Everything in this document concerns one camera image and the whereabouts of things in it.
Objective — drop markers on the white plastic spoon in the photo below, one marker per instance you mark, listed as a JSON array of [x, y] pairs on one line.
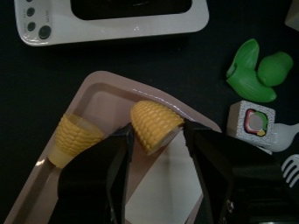
[[286, 137]]

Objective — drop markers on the yellow toy corn bottom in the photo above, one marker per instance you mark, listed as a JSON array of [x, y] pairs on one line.
[[74, 137]]

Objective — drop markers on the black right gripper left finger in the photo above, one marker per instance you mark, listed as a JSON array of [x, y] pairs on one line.
[[94, 175]]

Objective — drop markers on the beige box corner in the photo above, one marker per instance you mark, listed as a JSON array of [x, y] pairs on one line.
[[293, 16]]

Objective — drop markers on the white toy microwave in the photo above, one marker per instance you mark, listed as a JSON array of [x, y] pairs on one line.
[[113, 24]]

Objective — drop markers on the yellow toy corn top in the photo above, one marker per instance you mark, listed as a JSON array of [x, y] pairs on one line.
[[154, 124]]

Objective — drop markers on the yellow toy corn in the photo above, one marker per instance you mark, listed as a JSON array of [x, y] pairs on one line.
[[74, 137], [154, 124]]

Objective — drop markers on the pink square plate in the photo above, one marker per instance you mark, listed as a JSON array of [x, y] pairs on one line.
[[101, 99]]

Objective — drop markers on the green toy corn husk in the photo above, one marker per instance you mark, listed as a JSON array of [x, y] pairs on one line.
[[256, 74]]

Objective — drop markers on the white toy sushi roll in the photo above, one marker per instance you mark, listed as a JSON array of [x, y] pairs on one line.
[[252, 122]]

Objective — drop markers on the white plastic fork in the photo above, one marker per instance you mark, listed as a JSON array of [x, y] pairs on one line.
[[292, 170]]

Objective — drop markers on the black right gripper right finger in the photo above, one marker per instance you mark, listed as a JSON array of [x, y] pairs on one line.
[[234, 175]]

